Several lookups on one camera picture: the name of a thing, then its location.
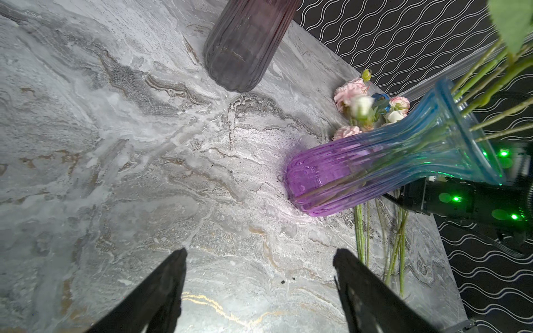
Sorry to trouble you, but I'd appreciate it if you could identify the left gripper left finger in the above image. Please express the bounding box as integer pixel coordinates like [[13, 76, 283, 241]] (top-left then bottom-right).
[[87, 248, 187, 332]]

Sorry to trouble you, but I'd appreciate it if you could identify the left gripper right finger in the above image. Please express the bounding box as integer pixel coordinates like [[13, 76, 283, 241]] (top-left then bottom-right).
[[333, 248, 438, 332]]

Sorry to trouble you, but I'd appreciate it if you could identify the blue purple glass vase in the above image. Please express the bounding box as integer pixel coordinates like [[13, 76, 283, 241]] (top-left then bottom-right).
[[286, 79, 506, 216]]

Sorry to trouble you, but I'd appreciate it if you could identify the pink peony spray stem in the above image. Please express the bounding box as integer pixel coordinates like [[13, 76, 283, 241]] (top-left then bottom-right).
[[451, 1, 532, 118]]

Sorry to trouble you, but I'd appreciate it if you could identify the dark pink glass vase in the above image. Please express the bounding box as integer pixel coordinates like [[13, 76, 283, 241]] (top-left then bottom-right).
[[203, 0, 301, 93]]

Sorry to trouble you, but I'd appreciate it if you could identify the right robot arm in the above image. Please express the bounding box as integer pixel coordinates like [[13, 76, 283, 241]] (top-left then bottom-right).
[[385, 140, 532, 259]]

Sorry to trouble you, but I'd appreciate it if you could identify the pink spray with red bud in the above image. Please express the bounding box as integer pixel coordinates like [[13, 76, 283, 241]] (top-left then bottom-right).
[[333, 69, 410, 296]]

